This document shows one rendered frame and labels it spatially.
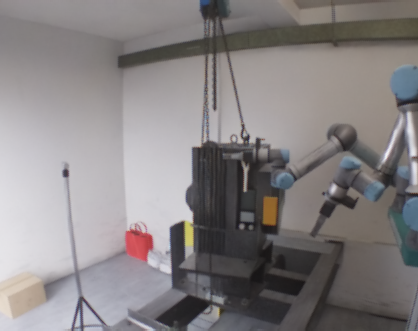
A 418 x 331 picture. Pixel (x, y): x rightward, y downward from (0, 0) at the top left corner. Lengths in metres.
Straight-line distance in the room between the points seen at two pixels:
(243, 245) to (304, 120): 1.43
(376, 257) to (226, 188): 1.68
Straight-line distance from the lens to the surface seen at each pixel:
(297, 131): 2.93
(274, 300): 2.05
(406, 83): 1.05
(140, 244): 4.02
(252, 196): 1.90
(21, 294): 3.24
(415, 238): 1.24
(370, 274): 3.08
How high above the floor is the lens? 1.76
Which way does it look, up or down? 8 degrees down
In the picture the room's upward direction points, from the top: straight up
